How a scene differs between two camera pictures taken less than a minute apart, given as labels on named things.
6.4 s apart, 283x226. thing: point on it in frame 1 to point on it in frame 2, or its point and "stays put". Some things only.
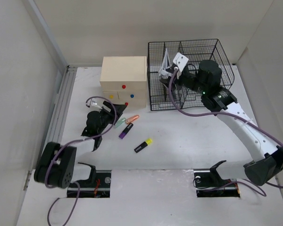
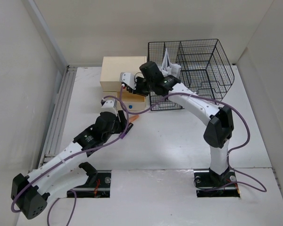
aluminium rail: (54, 132) stays put
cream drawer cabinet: (123, 80) stays put
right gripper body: (188, 78) to (143, 87)
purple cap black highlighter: (125, 131) stays put
